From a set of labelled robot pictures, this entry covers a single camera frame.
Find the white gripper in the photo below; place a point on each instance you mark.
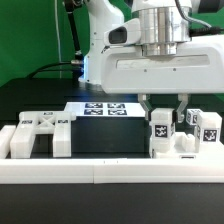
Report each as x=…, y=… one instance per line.
x=196, y=68

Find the white chair seat block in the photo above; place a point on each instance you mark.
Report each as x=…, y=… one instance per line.
x=185, y=146

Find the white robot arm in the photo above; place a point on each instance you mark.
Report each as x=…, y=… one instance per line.
x=156, y=51

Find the white tagged cube far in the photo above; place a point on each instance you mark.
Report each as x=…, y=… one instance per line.
x=191, y=116

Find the white marker sheet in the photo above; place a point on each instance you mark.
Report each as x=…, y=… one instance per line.
x=105, y=109

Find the white U-shaped border fence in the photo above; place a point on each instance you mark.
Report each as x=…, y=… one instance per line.
x=102, y=171

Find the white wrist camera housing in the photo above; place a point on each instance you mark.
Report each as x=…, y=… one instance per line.
x=129, y=33

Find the white chair back frame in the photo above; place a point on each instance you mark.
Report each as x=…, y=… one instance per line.
x=33, y=123

